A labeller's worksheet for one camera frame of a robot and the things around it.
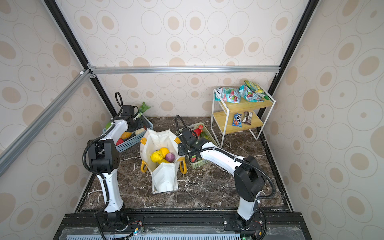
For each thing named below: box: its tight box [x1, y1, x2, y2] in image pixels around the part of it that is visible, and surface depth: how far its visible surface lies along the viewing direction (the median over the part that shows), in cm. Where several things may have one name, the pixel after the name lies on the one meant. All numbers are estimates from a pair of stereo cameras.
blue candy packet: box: [232, 113, 243, 128], surface depth 96 cm
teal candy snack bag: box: [238, 84, 265, 103], surface depth 81 cm
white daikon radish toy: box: [139, 101, 151, 116], surface depth 115 cm
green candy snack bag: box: [214, 87, 241, 104], surface depth 85 cm
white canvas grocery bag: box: [140, 128, 187, 194], surface depth 85 cm
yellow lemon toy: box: [150, 150, 164, 163], surface depth 90 cm
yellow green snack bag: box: [244, 80, 271, 101], surface depth 81 cm
